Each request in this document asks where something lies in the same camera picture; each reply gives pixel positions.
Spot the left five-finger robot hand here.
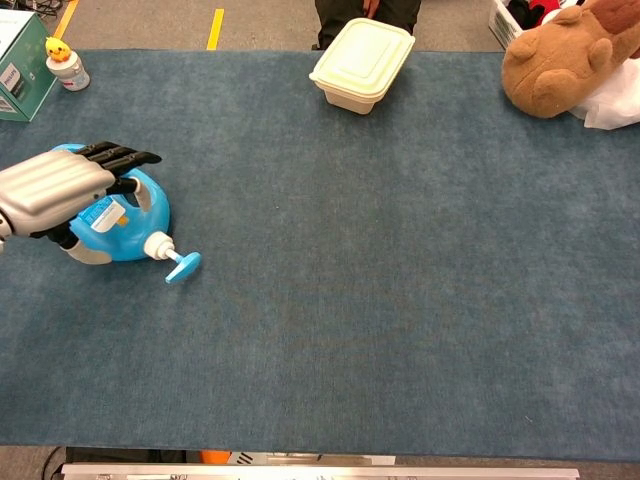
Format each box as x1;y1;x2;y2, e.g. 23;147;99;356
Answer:
0;141;163;265

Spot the blue detergent pump bottle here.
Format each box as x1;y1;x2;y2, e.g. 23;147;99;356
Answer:
49;143;203;285

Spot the small bottle with duck cap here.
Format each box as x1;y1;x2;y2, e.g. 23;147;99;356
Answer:
44;36;92;93

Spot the green cardboard product box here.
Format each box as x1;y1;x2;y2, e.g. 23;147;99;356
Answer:
0;9;59;123

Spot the orange floor tape strip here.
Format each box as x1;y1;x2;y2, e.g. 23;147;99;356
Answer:
52;0;81;40

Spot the yellow floor tape strip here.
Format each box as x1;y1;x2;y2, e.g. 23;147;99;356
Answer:
206;8;226;51

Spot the person in black trousers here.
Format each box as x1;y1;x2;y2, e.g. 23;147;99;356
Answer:
314;0;424;51

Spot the cream plastic lunch box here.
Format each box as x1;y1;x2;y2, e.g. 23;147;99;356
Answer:
308;17;417;116

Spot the blue felt table cloth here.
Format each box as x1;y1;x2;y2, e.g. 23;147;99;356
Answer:
0;48;640;462

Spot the white cardboard storage box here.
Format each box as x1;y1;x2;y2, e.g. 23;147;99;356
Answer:
488;0;526;50

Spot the brown plush toy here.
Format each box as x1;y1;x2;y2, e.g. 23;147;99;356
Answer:
501;0;640;120

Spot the red and black plush toy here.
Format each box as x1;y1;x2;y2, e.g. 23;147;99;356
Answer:
507;0;586;29

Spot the white plastic bag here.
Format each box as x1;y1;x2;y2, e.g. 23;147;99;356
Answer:
569;59;640;131

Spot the black floor cable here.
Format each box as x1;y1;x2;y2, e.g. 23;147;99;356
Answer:
42;446;66;479

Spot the aluminium profile rail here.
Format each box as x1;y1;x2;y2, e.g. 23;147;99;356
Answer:
60;463;581;480

